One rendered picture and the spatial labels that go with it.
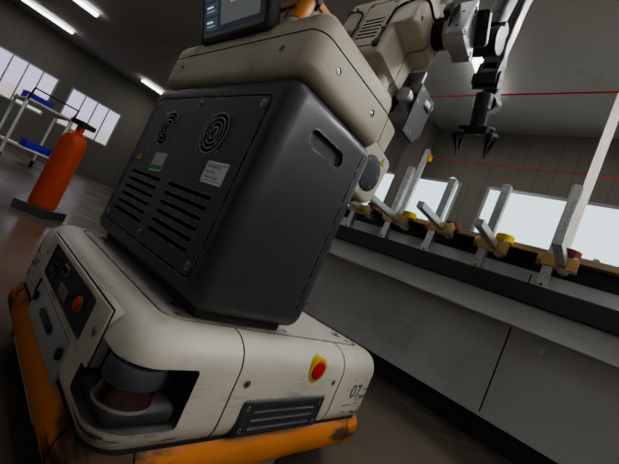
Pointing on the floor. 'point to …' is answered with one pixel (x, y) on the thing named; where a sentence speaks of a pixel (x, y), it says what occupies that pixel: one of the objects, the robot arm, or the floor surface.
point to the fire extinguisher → (56, 175)
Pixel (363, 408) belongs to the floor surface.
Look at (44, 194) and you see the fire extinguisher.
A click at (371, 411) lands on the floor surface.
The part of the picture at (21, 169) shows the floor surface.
